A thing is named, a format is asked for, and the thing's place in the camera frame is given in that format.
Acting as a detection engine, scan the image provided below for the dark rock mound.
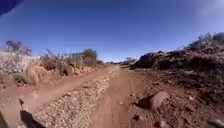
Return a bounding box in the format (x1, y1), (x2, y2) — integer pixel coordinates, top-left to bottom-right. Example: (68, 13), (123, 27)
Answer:
(133, 50), (168, 70)

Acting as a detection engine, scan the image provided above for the reddish brown rock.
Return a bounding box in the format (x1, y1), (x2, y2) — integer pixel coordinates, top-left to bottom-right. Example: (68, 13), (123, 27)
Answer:
(148, 90), (171, 111)
(207, 116), (224, 128)

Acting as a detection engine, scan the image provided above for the red dirt track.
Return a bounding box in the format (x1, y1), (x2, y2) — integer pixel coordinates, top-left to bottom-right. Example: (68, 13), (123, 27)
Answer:
(0, 64), (158, 128)

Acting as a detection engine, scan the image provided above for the rough red earth ground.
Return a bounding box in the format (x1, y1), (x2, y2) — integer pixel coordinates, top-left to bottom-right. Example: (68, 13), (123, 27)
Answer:
(123, 46), (224, 128)

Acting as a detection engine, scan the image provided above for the group of green bushes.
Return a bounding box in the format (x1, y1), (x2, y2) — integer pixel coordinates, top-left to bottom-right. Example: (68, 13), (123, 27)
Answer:
(39, 48), (104, 69)

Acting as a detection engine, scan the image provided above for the group of dark bushes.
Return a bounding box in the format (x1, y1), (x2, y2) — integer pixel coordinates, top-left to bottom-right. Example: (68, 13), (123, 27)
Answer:
(186, 31), (224, 51)

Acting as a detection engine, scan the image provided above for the tree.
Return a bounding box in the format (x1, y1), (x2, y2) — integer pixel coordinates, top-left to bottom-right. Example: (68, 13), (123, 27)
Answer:
(5, 40), (33, 56)

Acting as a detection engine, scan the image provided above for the row of reddish boulders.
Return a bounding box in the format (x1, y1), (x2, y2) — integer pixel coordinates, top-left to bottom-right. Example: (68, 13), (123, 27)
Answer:
(13, 63), (101, 86)

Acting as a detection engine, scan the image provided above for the dry grass strip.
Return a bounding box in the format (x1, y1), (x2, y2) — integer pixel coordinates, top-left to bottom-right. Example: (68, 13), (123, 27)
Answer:
(31, 66), (119, 128)

